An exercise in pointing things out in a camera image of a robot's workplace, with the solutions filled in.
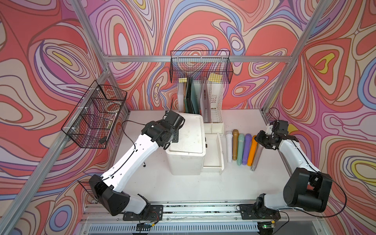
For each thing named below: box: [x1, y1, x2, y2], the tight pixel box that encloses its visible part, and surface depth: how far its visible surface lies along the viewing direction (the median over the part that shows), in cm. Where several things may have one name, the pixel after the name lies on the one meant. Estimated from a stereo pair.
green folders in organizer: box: [184, 76, 201, 115], surface depth 94 cm
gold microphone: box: [232, 129, 240, 161], surface depth 100 cm
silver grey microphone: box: [250, 142, 265, 172], surface depth 92 cm
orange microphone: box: [247, 135, 258, 166], surface depth 94 cm
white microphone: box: [225, 131, 234, 164], surface depth 100 cm
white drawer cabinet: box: [165, 112, 207, 176], surface depth 76 cm
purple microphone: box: [241, 133, 253, 166], surface depth 97 cm
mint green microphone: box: [236, 133, 246, 166], surface depth 97 cm
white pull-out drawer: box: [202, 132, 225, 175], surface depth 93 cm
